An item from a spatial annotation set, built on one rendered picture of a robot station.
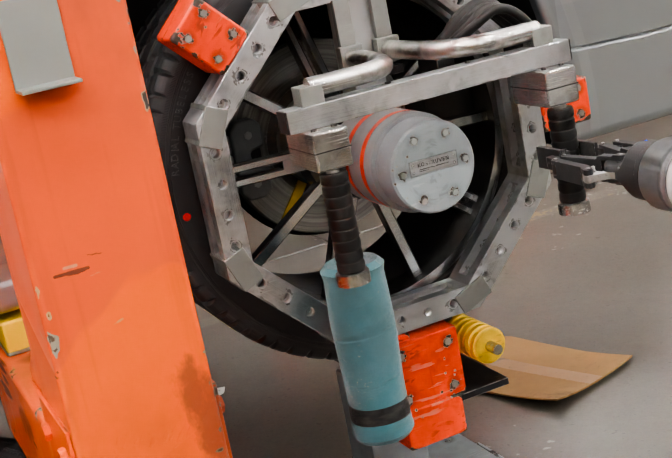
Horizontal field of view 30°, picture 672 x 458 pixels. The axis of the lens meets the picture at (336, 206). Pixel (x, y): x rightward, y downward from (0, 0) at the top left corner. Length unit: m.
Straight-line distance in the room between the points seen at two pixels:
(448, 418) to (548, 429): 0.95
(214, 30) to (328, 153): 0.27
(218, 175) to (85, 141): 0.46
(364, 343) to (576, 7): 0.74
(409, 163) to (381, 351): 0.26
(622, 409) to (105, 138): 1.86
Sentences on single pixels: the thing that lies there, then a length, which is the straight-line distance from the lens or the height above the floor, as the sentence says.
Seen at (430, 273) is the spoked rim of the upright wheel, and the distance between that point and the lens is 1.98.
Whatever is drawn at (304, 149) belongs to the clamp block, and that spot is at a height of 0.93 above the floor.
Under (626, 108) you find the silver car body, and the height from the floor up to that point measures 0.78.
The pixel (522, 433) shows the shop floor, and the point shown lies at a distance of 2.87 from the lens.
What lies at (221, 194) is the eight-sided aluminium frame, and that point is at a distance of 1.73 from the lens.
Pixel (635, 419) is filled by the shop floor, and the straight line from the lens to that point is 2.87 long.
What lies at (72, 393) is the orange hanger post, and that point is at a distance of 1.33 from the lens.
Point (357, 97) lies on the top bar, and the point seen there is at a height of 0.98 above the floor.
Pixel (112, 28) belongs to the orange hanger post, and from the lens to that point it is 1.29.
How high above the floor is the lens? 1.22
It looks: 14 degrees down
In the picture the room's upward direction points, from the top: 11 degrees counter-clockwise
